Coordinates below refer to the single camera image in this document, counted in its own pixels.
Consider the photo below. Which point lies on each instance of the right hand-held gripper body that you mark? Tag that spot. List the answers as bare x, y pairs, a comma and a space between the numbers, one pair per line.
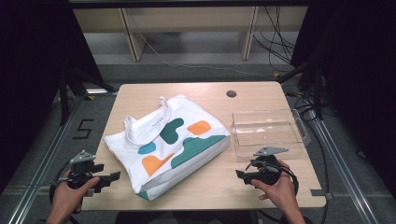
267, 171

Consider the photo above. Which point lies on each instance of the aluminium floor rail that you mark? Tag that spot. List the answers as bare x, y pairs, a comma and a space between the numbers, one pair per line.
40, 174
342, 168

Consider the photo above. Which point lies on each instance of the black curtain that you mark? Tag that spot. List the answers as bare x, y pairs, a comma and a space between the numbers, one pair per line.
358, 77
31, 77

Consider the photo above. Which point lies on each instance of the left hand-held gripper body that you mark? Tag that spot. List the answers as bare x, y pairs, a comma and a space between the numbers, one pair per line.
81, 169

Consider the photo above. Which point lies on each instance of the person's right hand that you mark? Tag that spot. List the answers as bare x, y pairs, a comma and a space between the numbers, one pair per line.
285, 193

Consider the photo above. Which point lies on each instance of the white tote bag coloured shapes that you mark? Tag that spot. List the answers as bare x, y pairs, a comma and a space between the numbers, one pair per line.
193, 146

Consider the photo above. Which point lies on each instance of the grey tape strip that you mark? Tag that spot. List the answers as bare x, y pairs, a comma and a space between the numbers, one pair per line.
321, 193

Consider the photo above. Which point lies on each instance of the clear plastic box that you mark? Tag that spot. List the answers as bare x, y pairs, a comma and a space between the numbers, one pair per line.
267, 132

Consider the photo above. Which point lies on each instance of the black metal stand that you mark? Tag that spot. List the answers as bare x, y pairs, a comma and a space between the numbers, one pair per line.
317, 93
63, 102

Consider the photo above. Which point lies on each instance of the person's left hand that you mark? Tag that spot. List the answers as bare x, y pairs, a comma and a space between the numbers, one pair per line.
67, 199

